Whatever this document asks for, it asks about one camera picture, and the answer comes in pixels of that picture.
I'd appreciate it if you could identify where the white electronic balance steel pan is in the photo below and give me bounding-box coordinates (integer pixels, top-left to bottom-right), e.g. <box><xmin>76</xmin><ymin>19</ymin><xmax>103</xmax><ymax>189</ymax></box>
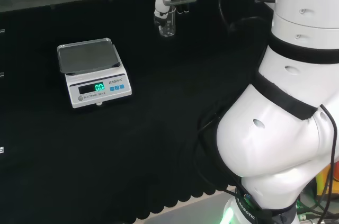
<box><xmin>56</xmin><ymin>37</ymin><xmax>133</xmax><ymax>109</ymax></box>

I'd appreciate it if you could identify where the yellow stop button box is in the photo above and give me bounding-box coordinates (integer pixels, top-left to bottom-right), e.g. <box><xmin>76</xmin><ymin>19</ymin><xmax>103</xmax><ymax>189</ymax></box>
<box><xmin>314</xmin><ymin>162</ymin><xmax>339</xmax><ymax>201</ymax></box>

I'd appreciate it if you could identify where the thin black cable along arm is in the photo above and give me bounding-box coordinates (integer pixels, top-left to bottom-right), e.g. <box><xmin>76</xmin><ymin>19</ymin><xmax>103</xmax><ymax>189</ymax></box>
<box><xmin>318</xmin><ymin>104</ymin><xmax>339</xmax><ymax>224</ymax></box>

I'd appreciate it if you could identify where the black cable loop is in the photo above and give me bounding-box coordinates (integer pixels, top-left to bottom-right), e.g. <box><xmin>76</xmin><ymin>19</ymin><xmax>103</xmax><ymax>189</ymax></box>
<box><xmin>218</xmin><ymin>0</ymin><xmax>276</xmax><ymax>34</ymax></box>

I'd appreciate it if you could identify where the small clear glass beaker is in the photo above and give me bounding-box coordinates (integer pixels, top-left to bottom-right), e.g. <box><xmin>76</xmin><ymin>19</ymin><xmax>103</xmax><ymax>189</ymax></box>
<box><xmin>154</xmin><ymin>6</ymin><xmax>177</xmax><ymax>38</ymax></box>

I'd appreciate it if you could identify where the black bench cloth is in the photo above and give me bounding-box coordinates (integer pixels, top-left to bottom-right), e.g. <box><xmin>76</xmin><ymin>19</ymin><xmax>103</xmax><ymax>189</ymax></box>
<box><xmin>0</xmin><ymin>0</ymin><xmax>278</xmax><ymax>224</ymax></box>

